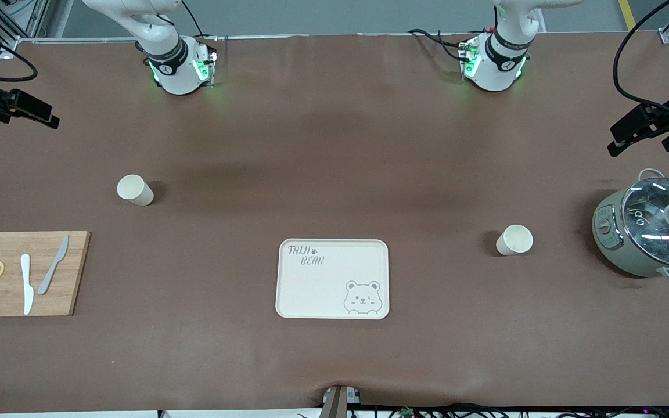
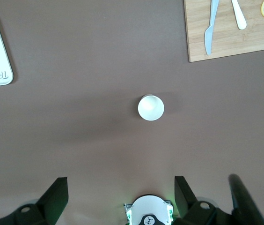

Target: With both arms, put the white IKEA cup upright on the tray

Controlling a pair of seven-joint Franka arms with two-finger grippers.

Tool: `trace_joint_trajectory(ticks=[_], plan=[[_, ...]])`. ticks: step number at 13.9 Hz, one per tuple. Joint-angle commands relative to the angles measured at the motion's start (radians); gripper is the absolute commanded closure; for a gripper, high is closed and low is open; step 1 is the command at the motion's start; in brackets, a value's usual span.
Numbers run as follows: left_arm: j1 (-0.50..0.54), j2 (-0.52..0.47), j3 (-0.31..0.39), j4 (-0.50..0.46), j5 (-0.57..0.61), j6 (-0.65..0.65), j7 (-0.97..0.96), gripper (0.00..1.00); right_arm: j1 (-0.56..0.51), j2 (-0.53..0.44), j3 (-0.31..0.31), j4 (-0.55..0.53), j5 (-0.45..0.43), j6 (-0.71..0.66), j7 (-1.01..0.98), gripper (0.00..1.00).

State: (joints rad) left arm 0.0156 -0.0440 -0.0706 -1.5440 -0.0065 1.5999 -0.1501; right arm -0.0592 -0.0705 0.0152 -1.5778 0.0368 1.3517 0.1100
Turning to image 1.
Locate white paper-like cup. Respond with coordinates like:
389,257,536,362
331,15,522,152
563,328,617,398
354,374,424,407
496,225,534,257
117,174,154,207

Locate white bear print tray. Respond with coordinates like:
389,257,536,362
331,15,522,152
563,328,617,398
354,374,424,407
275,239,390,320

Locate glass pot lid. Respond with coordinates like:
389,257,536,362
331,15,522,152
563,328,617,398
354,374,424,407
621,177,669,269

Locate grey-green electric pot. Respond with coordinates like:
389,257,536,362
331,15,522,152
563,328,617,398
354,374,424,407
592,168,669,284

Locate grey plastic knife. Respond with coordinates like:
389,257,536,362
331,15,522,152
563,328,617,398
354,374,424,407
37,235,70,296

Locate white plastic knife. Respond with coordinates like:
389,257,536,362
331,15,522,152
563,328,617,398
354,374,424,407
20,254,35,316

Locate wooden cutting board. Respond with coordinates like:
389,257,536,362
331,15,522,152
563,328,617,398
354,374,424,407
0,231,91,318

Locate brown table mat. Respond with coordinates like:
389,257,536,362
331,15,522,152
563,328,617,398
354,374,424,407
0,32,669,414

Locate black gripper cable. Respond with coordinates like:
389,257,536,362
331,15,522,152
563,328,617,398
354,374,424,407
0,17,39,82
613,0,669,114

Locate black arm base cable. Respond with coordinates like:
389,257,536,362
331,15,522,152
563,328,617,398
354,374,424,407
181,0,206,39

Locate black arm base cables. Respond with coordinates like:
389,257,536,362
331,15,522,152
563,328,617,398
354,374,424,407
408,27,470,62

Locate metal table edge rail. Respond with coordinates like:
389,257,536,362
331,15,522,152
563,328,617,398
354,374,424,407
18,34,498,42

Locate grey metal bracket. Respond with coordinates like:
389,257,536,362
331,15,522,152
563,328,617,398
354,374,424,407
322,384,363,418

